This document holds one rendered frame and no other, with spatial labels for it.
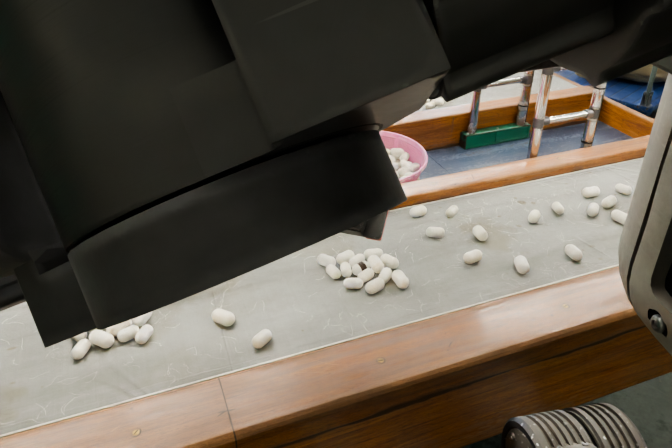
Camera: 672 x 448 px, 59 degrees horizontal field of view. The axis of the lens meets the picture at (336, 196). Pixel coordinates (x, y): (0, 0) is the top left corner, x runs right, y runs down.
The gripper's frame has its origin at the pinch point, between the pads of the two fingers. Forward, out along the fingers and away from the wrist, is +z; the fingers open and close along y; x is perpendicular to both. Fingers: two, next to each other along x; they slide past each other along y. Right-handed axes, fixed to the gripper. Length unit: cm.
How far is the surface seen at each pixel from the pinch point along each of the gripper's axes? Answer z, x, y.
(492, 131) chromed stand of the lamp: 68, 51, 13
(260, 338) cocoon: 5.4, -17.5, -8.8
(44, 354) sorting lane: -0.3, -27.2, -37.0
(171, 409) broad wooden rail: -4.8, -28.7, -13.5
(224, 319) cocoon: 6.7, -16.0, -15.5
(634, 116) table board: 78, 66, 48
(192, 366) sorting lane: 2.8, -23.5, -16.2
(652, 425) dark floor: 112, -8, 67
